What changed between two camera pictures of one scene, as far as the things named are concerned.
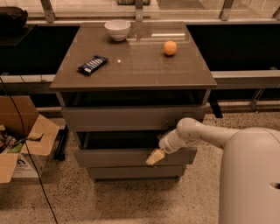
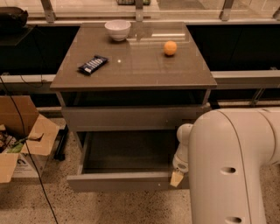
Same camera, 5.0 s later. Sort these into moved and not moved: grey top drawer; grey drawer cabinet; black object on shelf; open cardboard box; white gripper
Moved: white gripper
Not moved: open cardboard box; grey drawer cabinet; black object on shelf; grey top drawer
